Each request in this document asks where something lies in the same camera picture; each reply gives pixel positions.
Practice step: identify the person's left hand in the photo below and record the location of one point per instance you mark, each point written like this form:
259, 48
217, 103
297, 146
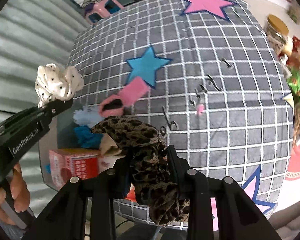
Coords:
21, 190

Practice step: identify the leopard print scrunchie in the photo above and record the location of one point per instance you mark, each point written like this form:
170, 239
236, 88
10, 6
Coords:
145, 160

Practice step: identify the blue cloth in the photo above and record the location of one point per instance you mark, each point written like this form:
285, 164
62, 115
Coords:
86, 136

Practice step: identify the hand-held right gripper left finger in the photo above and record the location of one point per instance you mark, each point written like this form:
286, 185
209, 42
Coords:
120, 177

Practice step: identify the jar with gold lid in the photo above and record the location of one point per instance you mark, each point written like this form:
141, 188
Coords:
277, 26

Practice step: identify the red patterned round cloth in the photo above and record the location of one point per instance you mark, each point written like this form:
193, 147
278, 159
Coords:
298, 167

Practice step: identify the light blue fluffy scrunchie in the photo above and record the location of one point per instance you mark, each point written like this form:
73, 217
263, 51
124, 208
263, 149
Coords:
83, 116

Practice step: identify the white polka dot scrunchie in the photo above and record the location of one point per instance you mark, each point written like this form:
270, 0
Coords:
57, 82

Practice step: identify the pink cardboard carton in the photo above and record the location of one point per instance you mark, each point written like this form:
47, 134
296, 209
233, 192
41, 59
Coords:
77, 165

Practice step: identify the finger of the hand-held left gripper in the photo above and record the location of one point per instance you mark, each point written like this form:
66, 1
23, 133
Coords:
57, 108

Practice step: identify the pink plastic stool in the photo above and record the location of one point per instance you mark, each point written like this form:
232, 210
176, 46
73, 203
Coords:
102, 7

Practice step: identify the green snack packet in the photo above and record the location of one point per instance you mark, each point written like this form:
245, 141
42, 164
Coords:
297, 85

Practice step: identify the grey checked star mat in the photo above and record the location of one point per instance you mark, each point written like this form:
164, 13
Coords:
215, 67

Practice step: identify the small pink cloth piece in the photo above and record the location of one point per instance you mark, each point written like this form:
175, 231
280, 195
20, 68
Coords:
200, 109

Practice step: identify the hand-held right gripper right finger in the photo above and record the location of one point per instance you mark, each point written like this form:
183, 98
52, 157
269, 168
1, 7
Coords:
175, 165

